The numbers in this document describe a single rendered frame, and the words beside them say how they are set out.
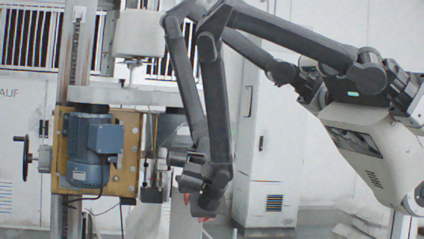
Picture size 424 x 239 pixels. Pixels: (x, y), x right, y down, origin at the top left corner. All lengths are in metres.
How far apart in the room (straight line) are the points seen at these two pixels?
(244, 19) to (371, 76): 0.31
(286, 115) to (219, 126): 4.54
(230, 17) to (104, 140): 0.73
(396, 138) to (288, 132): 4.48
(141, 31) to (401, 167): 0.93
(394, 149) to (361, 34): 5.52
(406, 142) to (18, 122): 3.75
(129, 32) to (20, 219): 3.24
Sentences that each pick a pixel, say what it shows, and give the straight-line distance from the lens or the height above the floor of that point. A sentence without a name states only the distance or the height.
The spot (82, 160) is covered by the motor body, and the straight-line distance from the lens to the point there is 1.98.
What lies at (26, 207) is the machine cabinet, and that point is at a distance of 5.00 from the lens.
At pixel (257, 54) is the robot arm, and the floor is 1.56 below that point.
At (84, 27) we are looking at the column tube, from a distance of 2.22.
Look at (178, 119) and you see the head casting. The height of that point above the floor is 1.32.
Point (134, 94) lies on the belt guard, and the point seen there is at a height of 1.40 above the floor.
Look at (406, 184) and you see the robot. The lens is 1.70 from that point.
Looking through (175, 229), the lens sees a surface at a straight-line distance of 2.19.
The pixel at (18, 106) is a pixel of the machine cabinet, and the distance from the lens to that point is 4.89.
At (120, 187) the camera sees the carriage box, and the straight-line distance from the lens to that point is 2.20.
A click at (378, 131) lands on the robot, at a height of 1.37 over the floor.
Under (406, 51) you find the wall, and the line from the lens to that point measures 7.40.
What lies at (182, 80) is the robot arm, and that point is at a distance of 1.87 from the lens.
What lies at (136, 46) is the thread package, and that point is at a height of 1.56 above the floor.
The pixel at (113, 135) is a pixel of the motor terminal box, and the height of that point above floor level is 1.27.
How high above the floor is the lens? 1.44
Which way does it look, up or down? 3 degrees down
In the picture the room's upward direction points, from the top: 5 degrees clockwise
